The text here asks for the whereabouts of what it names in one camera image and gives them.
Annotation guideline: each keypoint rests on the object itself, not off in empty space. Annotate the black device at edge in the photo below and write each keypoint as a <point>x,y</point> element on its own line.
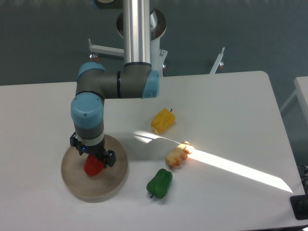
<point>299,205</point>

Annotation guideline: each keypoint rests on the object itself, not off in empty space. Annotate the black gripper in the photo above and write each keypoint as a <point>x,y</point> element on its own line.
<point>98,150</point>

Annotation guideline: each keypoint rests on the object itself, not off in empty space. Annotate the yellow toy bell pepper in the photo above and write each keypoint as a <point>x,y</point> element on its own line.
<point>163,121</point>

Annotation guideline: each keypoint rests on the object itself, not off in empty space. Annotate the orange toy bell pepper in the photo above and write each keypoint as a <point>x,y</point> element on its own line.
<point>179,154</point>

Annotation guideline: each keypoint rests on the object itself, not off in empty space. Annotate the red toy bell pepper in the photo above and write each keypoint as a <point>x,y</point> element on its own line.
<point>93,165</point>

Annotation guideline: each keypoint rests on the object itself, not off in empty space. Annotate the beige round plate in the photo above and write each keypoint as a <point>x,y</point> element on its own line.
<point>101,186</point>

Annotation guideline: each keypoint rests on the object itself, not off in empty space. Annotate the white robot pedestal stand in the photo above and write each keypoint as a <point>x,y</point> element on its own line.
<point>158,55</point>

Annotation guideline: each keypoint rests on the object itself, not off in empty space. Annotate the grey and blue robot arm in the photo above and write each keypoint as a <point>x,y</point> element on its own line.
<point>94,85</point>

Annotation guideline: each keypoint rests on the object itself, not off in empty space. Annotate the green toy bell pepper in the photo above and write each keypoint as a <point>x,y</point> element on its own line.
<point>159,185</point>

